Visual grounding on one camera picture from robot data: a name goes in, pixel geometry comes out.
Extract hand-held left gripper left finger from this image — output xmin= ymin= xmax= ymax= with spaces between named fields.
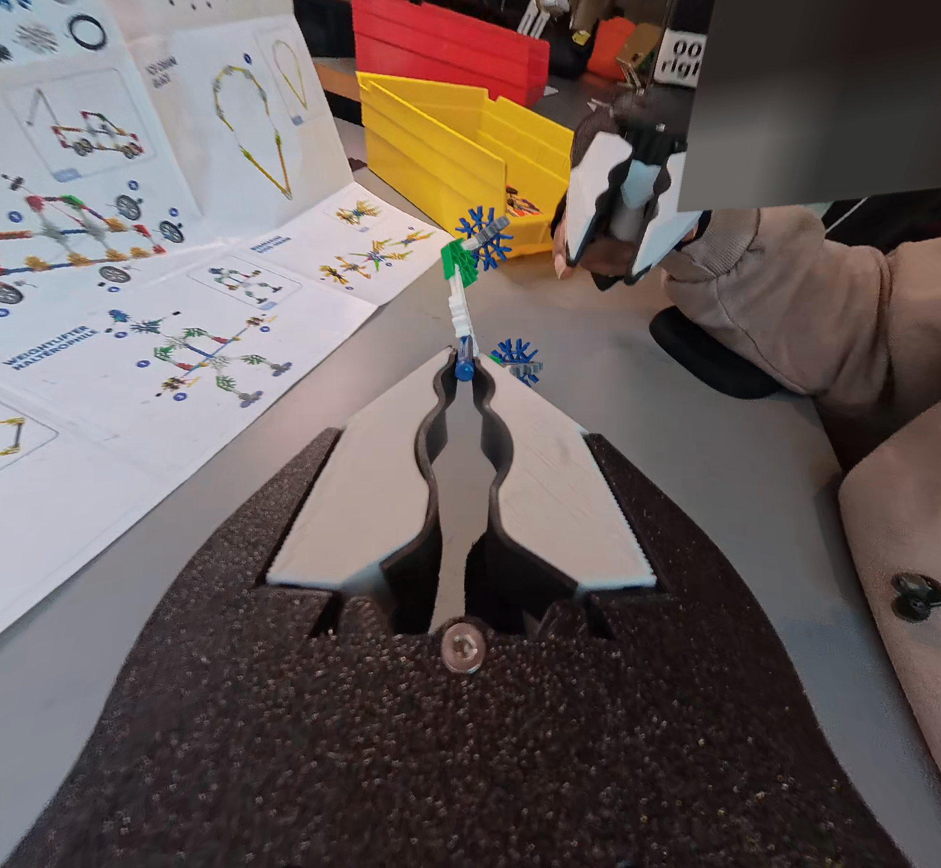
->
xmin=265 ymin=351 xmax=457 ymax=602

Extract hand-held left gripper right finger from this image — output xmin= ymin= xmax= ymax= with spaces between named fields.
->
xmin=468 ymin=354 xmax=661 ymax=597

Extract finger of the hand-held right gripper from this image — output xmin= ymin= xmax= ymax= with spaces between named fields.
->
xmin=630 ymin=168 xmax=707 ymax=281
xmin=564 ymin=131 xmax=636 ymax=272

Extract blue snowflake toy connector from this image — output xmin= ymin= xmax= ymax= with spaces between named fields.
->
xmin=453 ymin=207 xmax=516 ymax=269

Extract green toy connector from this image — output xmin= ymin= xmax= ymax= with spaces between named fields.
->
xmin=440 ymin=240 xmax=483 ymax=287

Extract yellow plastic bin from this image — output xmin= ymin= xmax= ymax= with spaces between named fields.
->
xmin=358 ymin=72 xmax=574 ymax=259

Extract white toy rod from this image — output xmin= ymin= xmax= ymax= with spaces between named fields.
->
xmin=449 ymin=284 xmax=474 ymax=362

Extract person's right forearm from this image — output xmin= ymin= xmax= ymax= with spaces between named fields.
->
xmin=655 ymin=204 xmax=901 ymax=421

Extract grey desk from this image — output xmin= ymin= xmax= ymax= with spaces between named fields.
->
xmin=0 ymin=60 xmax=941 ymax=868

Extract orange object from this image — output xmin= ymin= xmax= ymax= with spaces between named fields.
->
xmin=586 ymin=16 xmax=641 ymax=83

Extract red plastic bins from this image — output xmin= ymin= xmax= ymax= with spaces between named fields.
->
xmin=350 ymin=0 xmax=549 ymax=108

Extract printed instruction sheet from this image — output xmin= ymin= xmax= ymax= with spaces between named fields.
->
xmin=0 ymin=0 xmax=449 ymax=634

